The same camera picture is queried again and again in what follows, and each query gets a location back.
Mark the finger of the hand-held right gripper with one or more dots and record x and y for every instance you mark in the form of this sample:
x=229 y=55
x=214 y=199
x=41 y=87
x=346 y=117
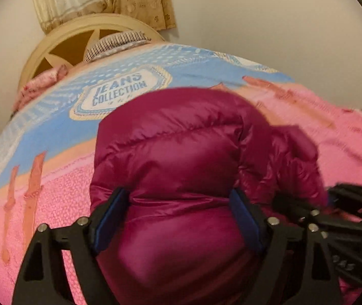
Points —
x=295 y=206
x=349 y=254

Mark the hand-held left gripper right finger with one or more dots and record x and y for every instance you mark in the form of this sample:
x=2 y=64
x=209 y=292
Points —
x=246 y=222

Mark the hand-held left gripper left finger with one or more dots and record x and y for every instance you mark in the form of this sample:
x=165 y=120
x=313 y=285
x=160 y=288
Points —
x=111 y=222

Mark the magenta puffer jacket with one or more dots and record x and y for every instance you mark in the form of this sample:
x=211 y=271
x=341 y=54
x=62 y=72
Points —
x=174 y=152

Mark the pink and blue printed blanket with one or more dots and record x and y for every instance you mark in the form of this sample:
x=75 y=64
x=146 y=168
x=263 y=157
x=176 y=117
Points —
x=50 y=127

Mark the pink floral pillow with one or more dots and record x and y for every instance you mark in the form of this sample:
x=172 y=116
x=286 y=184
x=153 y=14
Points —
x=38 y=85

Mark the grey striped pillow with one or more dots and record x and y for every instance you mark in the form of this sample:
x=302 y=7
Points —
x=114 y=46

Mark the cream wooden headboard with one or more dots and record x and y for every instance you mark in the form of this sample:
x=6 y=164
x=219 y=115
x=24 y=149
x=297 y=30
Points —
x=57 y=35

